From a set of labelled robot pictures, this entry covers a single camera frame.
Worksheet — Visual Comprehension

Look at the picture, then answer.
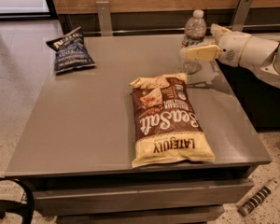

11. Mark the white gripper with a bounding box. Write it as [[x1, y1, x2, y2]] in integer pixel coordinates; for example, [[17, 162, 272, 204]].
[[179, 23, 252, 67]]

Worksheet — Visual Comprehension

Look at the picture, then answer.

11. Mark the clear plastic water bottle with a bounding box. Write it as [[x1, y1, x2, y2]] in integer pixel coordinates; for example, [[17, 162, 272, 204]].
[[178, 9, 206, 74]]

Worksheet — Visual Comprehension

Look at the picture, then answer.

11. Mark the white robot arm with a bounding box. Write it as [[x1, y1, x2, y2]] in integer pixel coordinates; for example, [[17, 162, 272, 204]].
[[179, 24, 280, 89]]

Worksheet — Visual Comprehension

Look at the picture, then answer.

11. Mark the brown yellow tortilla chip bag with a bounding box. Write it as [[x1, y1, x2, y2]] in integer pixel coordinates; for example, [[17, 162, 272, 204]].
[[130, 73, 215, 167]]

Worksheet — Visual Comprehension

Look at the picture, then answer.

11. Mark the blue chip bag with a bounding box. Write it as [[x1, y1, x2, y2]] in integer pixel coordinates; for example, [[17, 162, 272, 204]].
[[46, 27, 96, 74]]

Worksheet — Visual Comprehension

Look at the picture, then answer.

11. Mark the white power strip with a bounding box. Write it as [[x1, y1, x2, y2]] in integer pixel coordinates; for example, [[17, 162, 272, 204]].
[[238, 177, 280, 217]]

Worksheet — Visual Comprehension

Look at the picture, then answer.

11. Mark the grey table drawer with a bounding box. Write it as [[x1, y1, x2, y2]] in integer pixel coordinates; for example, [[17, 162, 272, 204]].
[[34, 178, 254, 216]]

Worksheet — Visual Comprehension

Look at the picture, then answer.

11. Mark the black chair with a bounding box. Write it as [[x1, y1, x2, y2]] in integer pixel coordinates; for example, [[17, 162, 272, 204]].
[[0, 177, 35, 224]]

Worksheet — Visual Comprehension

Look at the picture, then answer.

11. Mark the right metal bracket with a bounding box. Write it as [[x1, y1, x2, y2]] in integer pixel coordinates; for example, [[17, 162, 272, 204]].
[[231, 0, 253, 31]]

